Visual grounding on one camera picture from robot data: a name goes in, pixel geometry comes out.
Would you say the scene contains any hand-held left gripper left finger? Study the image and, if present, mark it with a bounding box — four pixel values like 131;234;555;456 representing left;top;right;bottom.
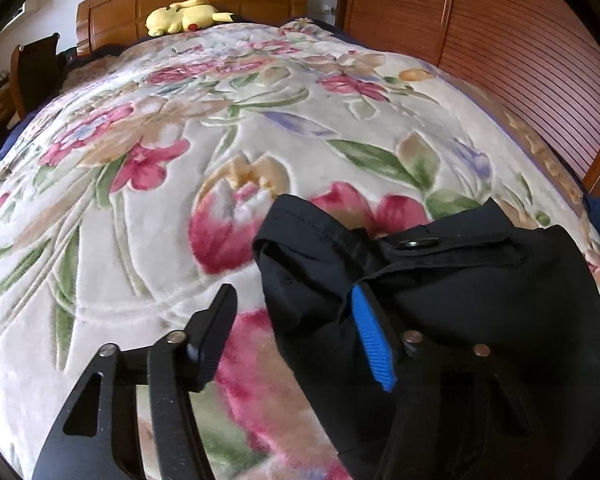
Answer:
30;283;238;480

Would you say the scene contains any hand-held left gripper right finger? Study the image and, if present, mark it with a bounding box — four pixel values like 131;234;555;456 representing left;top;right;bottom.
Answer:
350;284;548;480

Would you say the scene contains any black jacket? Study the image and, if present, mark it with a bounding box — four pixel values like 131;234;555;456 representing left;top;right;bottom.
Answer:
252;194;600;480

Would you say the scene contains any floral blanket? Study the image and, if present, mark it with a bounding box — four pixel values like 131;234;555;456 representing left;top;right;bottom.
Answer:
0;17;600;480

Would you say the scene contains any wooden chair with dark cloth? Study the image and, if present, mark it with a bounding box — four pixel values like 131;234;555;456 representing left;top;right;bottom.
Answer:
10;32;67;118

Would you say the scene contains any yellow plush toy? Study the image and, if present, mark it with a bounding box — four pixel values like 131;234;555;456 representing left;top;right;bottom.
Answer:
146;0;218;38

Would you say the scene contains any wooden wardrobe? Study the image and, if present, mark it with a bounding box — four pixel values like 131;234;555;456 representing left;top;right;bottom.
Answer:
322;0;600;201

